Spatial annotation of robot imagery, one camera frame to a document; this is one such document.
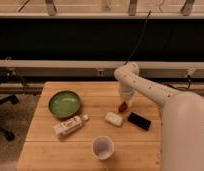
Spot black office chair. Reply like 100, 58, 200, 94
0, 64, 20, 142

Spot black hanging cable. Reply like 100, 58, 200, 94
124, 9, 152, 65

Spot translucent plastic cup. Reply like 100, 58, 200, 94
91, 136, 115, 160

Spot green bowl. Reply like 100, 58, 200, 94
48, 90, 81, 119

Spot white rounded block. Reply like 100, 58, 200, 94
105, 112, 123, 127

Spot white plastic bottle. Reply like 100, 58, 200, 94
53, 115, 90, 138

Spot black floor cable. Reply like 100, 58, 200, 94
164, 74, 193, 92

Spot wall power outlet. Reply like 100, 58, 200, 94
97, 69, 104, 77

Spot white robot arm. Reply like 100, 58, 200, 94
114, 62, 204, 171

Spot black rectangular box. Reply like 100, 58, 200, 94
127, 112, 151, 131

